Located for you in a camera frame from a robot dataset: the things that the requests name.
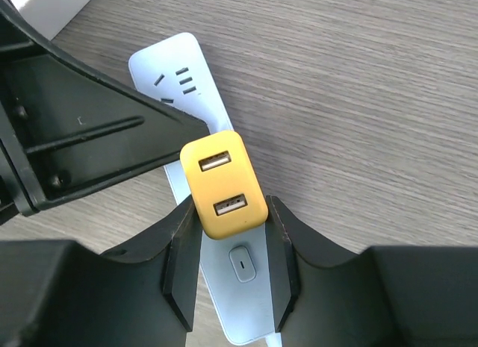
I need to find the white power strip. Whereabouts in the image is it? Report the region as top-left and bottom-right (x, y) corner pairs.
(10, 0), (91, 40)

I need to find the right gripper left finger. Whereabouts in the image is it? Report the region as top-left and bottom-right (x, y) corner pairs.
(1, 198), (202, 346)

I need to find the blue power strip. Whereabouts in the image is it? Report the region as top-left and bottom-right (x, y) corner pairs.
(128, 33), (282, 346)

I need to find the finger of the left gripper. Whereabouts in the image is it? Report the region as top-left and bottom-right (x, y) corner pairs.
(1, 0), (208, 216)

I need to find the yellow plug adapter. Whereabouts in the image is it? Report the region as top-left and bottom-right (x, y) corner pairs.
(180, 131), (268, 240)

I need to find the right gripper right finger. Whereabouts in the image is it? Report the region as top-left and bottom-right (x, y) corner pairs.
(265, 196), (477, 346)

